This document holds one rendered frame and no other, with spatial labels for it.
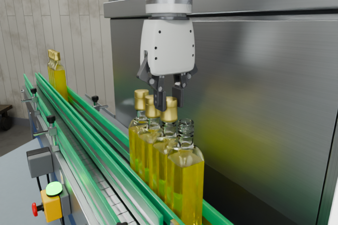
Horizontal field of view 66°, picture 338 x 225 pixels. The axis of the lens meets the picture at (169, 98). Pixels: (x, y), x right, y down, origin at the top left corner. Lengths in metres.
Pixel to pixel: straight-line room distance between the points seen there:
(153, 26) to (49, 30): 3.33
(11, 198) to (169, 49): 1.09
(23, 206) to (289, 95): 1.13
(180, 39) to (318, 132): 0.27
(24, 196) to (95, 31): 2.35
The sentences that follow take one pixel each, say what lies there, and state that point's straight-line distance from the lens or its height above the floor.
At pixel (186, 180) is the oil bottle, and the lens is 0.50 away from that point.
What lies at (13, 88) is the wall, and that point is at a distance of 4.39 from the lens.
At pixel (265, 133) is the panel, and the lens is 0.51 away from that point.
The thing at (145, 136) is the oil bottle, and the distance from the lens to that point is 0.57.
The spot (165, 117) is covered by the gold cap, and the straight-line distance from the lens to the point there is 0.51.
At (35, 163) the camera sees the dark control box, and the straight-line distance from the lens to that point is 1.11.
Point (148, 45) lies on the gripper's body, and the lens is 0.46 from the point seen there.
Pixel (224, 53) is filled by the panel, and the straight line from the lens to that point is 0.55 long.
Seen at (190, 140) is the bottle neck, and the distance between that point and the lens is 0.48.
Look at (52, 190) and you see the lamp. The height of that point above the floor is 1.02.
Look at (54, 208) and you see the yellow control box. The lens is 0.88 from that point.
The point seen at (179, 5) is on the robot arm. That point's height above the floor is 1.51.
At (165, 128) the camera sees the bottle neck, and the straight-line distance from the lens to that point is 0.52.
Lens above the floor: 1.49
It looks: 16 degrees down
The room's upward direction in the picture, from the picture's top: straight up
